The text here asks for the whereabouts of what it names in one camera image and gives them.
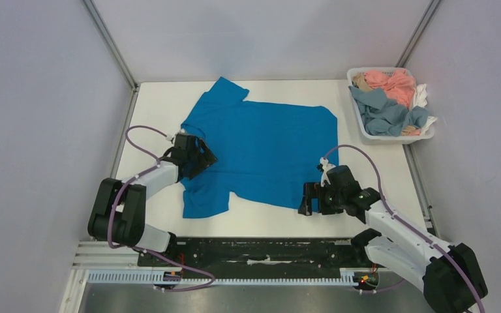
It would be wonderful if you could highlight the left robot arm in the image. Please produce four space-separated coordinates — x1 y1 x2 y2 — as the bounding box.
87 134 217 266

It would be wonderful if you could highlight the pink t shirt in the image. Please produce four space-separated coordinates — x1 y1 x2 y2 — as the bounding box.
364 68 416 108

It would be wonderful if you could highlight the beige t shirt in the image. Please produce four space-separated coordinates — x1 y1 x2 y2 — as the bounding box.
352 73 373 92

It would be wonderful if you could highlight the grey blue t shirt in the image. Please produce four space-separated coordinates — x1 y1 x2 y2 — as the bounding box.
349 86 429 137

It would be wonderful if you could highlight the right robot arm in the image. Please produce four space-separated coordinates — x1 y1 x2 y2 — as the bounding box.
298 162 488 312

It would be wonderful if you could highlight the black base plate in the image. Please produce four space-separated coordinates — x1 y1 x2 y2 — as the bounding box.
136 236 379 280

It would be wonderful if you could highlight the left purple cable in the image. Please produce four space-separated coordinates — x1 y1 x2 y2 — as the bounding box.
106 125 216 293

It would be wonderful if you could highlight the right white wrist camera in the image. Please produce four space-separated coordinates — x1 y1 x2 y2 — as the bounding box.
319 157 336 187

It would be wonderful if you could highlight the white t shirt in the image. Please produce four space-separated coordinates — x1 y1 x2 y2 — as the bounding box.
412 83 438 135

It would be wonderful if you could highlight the white laundry basket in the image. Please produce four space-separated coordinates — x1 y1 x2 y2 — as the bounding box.
347 67 437 145

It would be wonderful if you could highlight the white cable duct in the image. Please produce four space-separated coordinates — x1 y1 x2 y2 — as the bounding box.
87 269 361 287

